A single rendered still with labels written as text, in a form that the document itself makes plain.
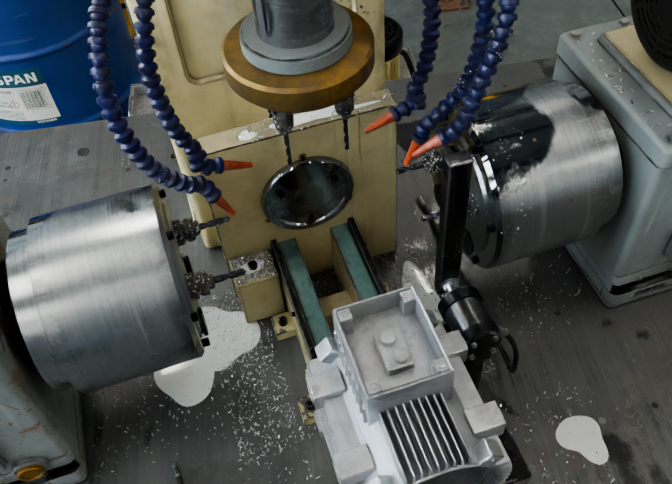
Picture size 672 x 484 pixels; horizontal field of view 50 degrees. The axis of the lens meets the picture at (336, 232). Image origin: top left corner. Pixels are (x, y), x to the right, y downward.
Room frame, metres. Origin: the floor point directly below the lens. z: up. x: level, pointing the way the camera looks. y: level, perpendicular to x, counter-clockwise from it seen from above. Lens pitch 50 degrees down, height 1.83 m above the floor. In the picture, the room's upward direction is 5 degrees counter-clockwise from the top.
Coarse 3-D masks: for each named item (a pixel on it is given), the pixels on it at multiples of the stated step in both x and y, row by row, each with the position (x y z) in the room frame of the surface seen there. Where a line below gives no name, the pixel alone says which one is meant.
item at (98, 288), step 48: (144, 192) 0.66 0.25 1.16; (48, 240) 0.59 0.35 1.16; (96, 240) 0.58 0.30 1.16; (144, 240) 0.58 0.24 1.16; (192, 240) 0.66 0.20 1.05; (48, 288) 0.52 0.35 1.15; (96, 288) 0.52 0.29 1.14; (144, 288) 0.53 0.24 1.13; (192, 288) 0.56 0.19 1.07; (48, 336) 0.48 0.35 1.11; (96, 336) 0.48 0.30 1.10; (144, 336) 0.49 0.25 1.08; (192, 336) 0.50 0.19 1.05; (48, 384) 0.46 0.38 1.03; (96, 384) 0.47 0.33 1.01
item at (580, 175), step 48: (528, 96) 0.77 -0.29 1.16; (576, 96) 0.76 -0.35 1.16; (480, 144) 0.69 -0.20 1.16; (528, 144) 0.69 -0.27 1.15; (576, 144) 0.69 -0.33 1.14; (480, 192) 0.66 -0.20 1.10; (528, 192) 0.64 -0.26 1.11; (576, 192) 0.64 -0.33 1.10; (480, 240) 0.64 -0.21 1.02; (528, 240) 0.61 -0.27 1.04; (576, 240) 0.64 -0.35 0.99
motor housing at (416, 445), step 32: (320, 416) 0.39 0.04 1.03; (352, 416) 0.36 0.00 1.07; (416, 416) 0.34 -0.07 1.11; (448, 416) 0.34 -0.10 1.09; (384, 448) 0.32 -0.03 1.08; (416, 448) 0.31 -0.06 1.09; (448, 448) 0.30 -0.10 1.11; (416, 480) 0.27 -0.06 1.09; (448, 480) 0.32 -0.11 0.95; (480, 480) 0.31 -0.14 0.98
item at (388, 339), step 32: (352, 320) 0.45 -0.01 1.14; (384, 320) 0.46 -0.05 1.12; (416, 320) 0.45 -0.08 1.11; (352, 352) 0.42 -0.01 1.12; (384, 352) 0.41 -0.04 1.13; (416, 352) 0.41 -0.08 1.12; (352, 384) 0.39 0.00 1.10; (384, 384) 0.37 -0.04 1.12; (416, 384) 0.36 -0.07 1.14; (448, 384) 0.37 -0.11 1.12; (384, 416) 0.35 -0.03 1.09
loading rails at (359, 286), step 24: (288, 240) 0.75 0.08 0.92; (336, 240) 0.74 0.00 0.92; (360, 240) 0.73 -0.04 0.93; (288, 264) 0.70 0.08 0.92; (336, 264) 0.75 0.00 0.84; (360, 264) 0.69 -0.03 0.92; (288, 288) 0.65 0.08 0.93; (312, 288) 0.65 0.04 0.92; (360, 288) 0.64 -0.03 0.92; (384, 288) 0.63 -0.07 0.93; (288, 312) 0.68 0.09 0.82; (312, 312) 0.61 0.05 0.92; (288, 336) 0.64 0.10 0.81; (312, 336) 0.57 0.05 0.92; (312, 408) 0.50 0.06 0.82
